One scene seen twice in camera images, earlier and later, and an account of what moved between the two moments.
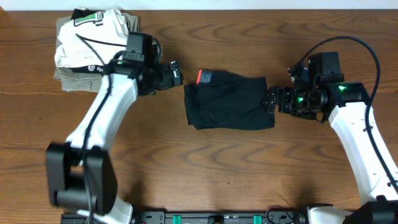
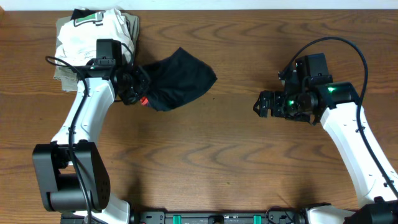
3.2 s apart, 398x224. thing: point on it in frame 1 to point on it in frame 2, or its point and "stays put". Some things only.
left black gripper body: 175,73 to 137,86
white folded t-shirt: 91,38 stays put
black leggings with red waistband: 221,101 to 175,80
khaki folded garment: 72,81 stays put
